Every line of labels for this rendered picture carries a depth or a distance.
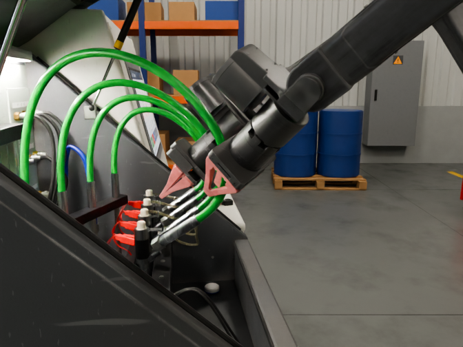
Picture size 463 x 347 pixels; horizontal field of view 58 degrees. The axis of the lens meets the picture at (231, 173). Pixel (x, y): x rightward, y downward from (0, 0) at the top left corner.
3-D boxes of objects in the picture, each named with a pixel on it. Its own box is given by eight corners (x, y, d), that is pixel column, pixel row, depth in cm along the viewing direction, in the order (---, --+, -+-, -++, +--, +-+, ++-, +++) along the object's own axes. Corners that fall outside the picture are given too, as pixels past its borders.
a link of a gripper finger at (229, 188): (183, 182, 63) (213, 147, 57) (210, 164, 69) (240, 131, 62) (212, 216, 63) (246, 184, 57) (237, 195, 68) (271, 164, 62)
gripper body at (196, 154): (177, 144, 76) (205, 116, 75) (215, 184, 77) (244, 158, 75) (167, 149, 70) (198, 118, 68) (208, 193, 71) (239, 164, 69)
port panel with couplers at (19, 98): (37, 228, 93) (23, 88, 87) (21, 229, 93) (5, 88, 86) (54, 211, 106) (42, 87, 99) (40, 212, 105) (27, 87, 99)
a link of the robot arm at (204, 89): (284, 96, 69) (273, 116, 77) (239, 45, 70) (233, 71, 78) (229, 137, 66) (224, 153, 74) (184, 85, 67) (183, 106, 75)
